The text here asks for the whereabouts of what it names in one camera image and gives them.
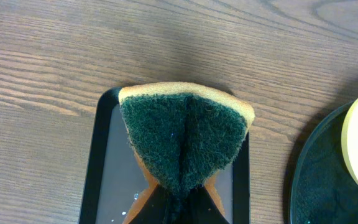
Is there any black rectangular tray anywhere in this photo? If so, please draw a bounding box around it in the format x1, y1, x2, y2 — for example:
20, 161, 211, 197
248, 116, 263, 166
78, 88, 250, 224

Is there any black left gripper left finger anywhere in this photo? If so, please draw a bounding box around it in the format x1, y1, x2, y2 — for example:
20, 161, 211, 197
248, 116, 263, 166
129, 185, 170, 224

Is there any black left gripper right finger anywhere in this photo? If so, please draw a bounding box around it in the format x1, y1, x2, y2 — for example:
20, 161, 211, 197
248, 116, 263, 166
191, 187, 228, 224

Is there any yellow green scrub sponge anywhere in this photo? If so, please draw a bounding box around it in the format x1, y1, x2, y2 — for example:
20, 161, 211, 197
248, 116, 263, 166
118, 82, 255, 223

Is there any round black tray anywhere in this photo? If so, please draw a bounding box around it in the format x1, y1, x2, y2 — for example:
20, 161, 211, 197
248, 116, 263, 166
288, 103, 358, 224

